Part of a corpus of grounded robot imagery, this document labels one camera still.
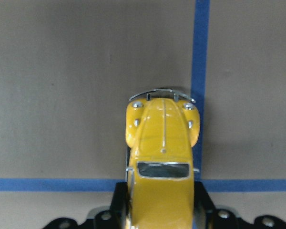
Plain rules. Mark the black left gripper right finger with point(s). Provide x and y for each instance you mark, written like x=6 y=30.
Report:
x=208 y=216

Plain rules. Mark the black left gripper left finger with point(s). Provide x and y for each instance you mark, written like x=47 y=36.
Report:
x=112 y=217

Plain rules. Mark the yellow beetle toy car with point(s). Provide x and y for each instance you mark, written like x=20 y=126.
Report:
x=162 y=127

